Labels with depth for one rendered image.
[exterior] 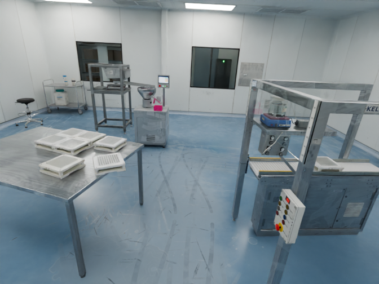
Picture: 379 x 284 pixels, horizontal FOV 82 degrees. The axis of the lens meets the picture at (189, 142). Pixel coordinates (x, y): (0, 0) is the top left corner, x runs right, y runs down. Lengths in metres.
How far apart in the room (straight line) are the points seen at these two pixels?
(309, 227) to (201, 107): 5.10
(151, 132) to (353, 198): 3.27
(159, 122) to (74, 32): 4.31
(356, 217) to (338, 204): 0.32
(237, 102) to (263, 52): 1.60
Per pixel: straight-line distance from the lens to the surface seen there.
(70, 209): 1.86
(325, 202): 2.71
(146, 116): 4.28
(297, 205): 1.34
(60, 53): 7.89
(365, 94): 2.71
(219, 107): 7.09
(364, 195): 2.92
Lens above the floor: 1.79
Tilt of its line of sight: 22 degrees down
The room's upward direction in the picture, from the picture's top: 3 degrees clockwise
